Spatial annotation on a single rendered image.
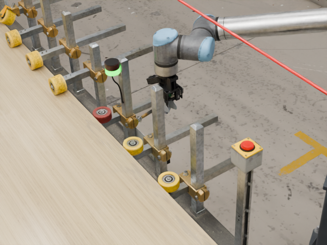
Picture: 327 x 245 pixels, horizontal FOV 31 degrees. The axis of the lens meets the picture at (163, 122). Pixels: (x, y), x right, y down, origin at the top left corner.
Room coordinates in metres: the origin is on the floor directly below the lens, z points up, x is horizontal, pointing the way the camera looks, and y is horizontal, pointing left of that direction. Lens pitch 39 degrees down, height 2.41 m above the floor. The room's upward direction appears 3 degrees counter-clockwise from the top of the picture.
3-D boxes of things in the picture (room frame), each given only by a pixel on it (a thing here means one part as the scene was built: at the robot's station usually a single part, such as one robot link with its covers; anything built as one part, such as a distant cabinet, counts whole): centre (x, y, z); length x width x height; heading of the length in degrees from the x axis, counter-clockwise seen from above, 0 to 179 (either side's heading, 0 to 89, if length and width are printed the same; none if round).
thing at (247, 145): (1.34, -0.25, 1.22); 0.04 x 0.04 x 0.02
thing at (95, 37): (2.47, 0.38, 0.95); 0.50 x 0.04 x 0.04; 122
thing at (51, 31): (2.64, 0.56, 0.95); 0.14 x 0.06 x 0.05; 32
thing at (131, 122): (2.00, 0.17, 0.85); 0.14 x 0.06 x 0.05; 32
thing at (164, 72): (1.86, -0.02, 1.19); 0.10 x 0.09 x 0.05; 122
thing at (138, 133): (1.97, 0.11, 0.75); 0.26 x 0.01 x 0.10; 32
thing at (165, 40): (1.86, -0.03, 1.27); 0.10 x 0.09 x 0.12; 75
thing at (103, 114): (1.96, 0.26, 0.85); 0.08 x 0.08 x 0.11
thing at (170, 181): (1.54, -0.01, 0.85); 0.08 x 0.08 x 0.11
